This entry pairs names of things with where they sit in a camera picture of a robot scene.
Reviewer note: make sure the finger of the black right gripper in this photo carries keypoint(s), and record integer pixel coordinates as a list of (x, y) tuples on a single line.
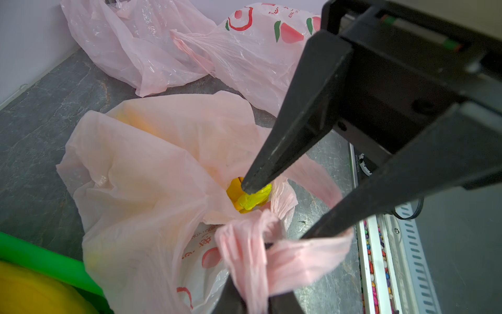
[(309, 109)]

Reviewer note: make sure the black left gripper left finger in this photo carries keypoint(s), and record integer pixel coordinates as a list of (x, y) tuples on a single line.
[(230, 301)]

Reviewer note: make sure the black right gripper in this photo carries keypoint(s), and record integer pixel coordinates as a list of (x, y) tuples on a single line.
[(409, 66)]

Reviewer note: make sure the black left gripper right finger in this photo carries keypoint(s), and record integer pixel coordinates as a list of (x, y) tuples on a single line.
[(285, 303)]

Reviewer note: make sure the orange-yellow banana bunch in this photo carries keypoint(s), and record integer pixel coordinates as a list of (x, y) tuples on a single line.
[(244, 202)]

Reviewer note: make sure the pink peach printed bag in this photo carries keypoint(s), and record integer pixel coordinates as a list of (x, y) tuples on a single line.
[(255, 51)]

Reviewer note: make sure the plain pink plastic bag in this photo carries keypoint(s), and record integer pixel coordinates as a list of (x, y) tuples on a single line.
[(131, 40)]

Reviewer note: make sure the yellow banana bunch in basket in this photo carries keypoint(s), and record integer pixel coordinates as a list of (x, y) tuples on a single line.
[(25, 291)]

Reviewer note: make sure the green plastic basket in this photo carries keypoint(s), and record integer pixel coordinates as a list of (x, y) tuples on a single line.
[(56, 266)]

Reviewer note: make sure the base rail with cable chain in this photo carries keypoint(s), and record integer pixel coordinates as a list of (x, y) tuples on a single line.
[(394, 271)]

